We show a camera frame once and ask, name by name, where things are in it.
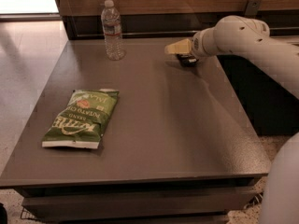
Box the green kettle chips bag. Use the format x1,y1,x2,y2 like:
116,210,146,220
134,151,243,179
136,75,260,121
42,89,119,149

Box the clear plastic water bottle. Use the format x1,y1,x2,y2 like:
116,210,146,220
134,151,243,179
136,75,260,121
101,0,125,61

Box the wire rack under table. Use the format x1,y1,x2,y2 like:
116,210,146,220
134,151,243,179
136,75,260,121
20,208,38,221

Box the grey metal bracket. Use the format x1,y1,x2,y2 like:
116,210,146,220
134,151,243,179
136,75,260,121
244,0,262,17

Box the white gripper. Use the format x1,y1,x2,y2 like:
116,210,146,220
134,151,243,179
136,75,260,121
164,28,219,58

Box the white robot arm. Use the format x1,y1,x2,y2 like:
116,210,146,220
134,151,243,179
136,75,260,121
164,16,299,224

